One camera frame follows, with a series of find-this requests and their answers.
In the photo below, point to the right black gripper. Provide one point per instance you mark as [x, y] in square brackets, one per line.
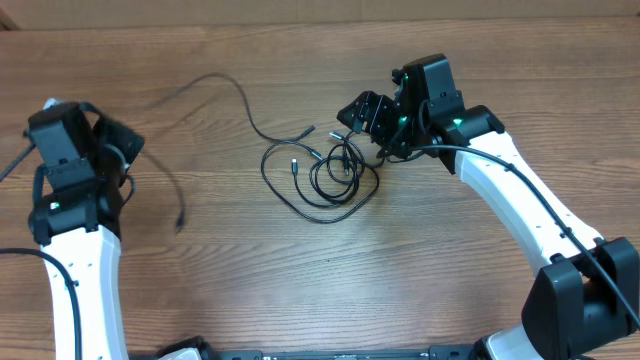
[378, 107]

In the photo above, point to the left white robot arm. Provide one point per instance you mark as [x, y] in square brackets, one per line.
[86, 156]

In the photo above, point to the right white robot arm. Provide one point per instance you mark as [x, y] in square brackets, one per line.
[585, 292]

